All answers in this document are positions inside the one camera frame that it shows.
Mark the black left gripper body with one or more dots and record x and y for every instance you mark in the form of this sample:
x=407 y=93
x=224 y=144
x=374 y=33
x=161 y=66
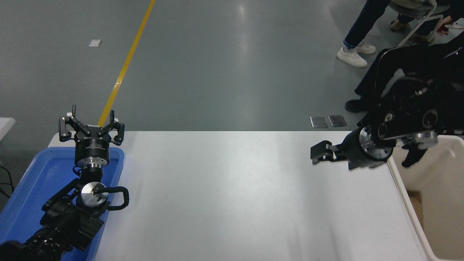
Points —
x=92 y=146

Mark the white frame chair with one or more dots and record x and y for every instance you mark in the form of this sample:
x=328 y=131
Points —
x=417 y=7

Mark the small white floor tag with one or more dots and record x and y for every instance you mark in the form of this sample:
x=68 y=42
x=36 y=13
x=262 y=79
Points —
x=95 y=42

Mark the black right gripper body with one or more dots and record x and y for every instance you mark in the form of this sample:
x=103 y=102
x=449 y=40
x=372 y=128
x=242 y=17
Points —
x=353 y=150

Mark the yellow floor tape line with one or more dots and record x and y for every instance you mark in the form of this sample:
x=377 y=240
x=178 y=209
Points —
x=125 y=65

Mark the person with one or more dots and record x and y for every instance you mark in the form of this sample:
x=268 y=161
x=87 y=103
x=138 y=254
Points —
x=397 y=24
x=409 y=58
x=362 y=21

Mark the metal floor plate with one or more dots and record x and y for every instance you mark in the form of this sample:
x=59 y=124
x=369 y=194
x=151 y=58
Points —
x=318 y=121
x=337 y=120

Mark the white side table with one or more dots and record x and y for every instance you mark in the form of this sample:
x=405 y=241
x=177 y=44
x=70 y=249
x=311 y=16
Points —
x=5 y=127

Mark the person's hand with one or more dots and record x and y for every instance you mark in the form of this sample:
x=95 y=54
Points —
x=444 y=26

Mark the large pale bin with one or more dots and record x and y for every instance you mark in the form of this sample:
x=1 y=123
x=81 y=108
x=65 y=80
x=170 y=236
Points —
x=438 y=188

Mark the blue plastic tray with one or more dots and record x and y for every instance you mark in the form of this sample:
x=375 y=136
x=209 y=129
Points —
x=40 y=174

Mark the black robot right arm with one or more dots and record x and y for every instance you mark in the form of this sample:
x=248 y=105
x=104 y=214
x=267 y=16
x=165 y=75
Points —
x=406 y=119

